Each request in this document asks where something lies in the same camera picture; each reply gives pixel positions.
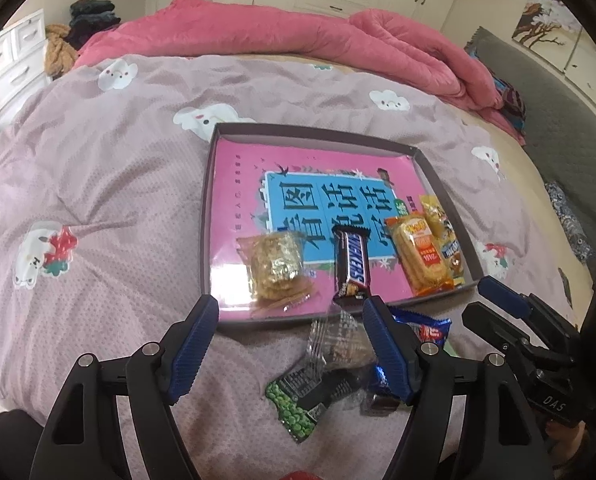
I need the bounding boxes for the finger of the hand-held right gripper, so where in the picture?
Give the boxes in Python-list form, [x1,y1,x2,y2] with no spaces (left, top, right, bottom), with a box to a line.
[460,302,574,376]
[478,275,574,346]

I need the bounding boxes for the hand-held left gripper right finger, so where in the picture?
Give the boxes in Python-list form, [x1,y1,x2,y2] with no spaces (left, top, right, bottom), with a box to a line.
[363,297,551,480]

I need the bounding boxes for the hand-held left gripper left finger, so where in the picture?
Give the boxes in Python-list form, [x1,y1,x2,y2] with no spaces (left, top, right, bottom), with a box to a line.
[43,295,220,480]

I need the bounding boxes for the blue cookie packet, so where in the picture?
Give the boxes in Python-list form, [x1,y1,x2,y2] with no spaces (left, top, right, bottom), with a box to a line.
[373,307,453,396]

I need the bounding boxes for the small dark chocolate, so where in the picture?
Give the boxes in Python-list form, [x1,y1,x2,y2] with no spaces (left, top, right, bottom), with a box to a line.
[360,390,404,418]

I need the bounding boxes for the clear barcode pastry packet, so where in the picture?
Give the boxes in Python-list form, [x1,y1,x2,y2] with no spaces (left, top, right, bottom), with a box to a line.
[303,310,379,376]

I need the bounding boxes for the yellow snack packet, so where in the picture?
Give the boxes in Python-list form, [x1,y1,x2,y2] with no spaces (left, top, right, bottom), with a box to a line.
[418,194,466,288]

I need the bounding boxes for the orange cracker packet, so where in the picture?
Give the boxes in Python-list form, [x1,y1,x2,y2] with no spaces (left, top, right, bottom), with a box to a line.
[384,212,456,297]

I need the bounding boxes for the brown chocolate bar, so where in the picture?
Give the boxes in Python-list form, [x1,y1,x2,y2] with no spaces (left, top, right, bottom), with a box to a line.
[330,225,374,311]

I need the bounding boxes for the green pea snack packet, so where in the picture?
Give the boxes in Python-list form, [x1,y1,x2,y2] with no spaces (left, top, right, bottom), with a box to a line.
[265,360,374,443]

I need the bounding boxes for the clear golden pastry packet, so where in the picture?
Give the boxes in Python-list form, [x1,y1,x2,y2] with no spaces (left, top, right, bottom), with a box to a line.
[235,230,316,321]

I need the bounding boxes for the shallow grey box tray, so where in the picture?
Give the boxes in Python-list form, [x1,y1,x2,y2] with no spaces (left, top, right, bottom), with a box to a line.
[199,122,488,331]

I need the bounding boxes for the person's right hand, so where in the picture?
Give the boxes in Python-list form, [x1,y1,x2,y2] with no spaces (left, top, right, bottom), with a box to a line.
[545,420,591,466]

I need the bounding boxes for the dark patterned pillow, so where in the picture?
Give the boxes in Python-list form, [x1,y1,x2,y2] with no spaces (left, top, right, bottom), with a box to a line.
[545,182,596,263]

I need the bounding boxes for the pink children's book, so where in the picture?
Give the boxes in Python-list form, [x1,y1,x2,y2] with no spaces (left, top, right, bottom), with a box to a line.
[213,137,479,318]

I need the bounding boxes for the grey padded headboard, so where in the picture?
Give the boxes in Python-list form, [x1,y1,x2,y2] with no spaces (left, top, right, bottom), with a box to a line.
[470,25,596,261]

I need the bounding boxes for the colourful striped clothes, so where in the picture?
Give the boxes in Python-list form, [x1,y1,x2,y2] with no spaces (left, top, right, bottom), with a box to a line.
[465,42,529,136]

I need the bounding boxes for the purple cartoon print bedsheet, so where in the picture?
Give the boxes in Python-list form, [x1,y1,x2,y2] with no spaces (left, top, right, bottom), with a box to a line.
[0,52,594,480]

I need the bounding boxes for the tan fluffy blanket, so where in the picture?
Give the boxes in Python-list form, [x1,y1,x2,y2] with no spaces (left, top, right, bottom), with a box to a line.
[44,24,79,81]

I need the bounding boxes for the pink quilt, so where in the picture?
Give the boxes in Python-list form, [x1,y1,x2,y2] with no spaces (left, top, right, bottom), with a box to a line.
[73,0,526,146]

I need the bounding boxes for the white drawer cabinet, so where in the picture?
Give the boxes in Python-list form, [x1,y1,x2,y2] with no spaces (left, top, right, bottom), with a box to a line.
[0,7,51,116]

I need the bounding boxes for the pile of dark clothes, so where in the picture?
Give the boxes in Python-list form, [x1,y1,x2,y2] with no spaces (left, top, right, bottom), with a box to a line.
[68,0,121,51]

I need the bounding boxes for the blossom tree wall painting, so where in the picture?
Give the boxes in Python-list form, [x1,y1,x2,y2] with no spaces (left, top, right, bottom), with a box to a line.
[510,0,596,96]

